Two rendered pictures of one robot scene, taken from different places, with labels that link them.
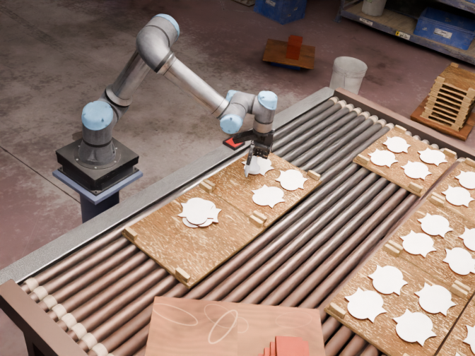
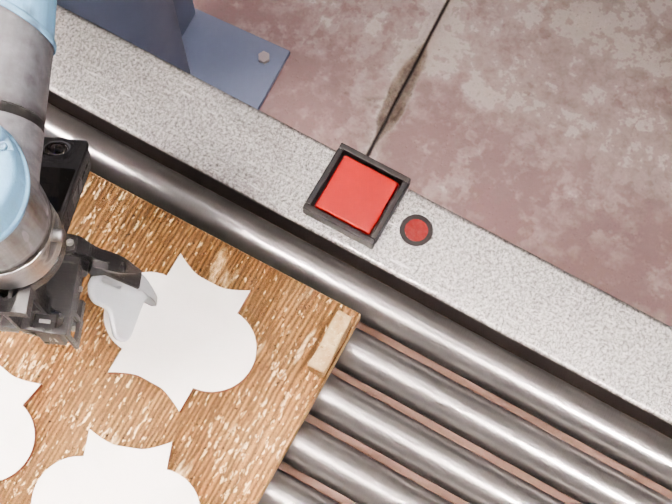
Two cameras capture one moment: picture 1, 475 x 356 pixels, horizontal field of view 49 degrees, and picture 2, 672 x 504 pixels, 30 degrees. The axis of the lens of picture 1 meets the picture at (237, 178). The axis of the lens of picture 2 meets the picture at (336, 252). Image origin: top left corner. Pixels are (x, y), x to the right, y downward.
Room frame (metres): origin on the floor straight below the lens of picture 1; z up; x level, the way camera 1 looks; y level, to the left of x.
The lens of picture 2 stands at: (1.94, -0.36, 2.05)
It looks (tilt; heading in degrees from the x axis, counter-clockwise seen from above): 72 degrees down; 83
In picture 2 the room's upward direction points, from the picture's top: 1 degrees clockwise
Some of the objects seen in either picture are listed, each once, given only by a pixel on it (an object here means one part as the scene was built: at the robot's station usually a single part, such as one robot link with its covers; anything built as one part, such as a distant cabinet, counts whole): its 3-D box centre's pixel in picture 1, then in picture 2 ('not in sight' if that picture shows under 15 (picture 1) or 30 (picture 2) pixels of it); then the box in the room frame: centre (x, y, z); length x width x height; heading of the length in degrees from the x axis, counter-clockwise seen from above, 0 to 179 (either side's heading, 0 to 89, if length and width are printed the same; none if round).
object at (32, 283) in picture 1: (220, 169); (159, 187); (1.82, 0.08, 0.90); 1.95 x 0.05 x 0.05; 145
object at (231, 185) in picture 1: (261, 183); (70, 375); (1.73, -0.11, 0.93); 0.41 x 0.35 x 0.02; 146
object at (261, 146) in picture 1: (261, 141); (29, 274); (1.74, -0.07, 1.13); 0.09 x 0.08 x 0.12; 78
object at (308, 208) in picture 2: (233, 143); (356, 195); (2.01, 0.04, 0.92); 0.08 x 0.08 x 0.02; 55
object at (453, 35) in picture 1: (446, 27); not in sight; (5.90, -2.10, 0.25); 0.62 x 0.42 x 0.22; 66
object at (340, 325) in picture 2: not in sight; (330, 344); (1.97, -0.11, 0.95); 0.06 x 0.02 x 0.03; 56
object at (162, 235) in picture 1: (194, 231); not in sight; (1.39, 0.13, 0.93); 0.41 x 0.35 x 0.02; 144
